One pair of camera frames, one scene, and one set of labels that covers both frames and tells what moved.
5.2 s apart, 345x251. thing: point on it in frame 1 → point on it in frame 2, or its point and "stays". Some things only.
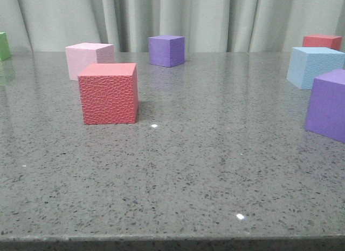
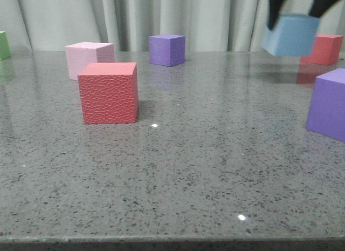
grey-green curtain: x=209 y=21 stays
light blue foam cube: x=305 y=63 → x=292 y=35
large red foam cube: x=109 y=93 stays
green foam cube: x=5 y=49 stays
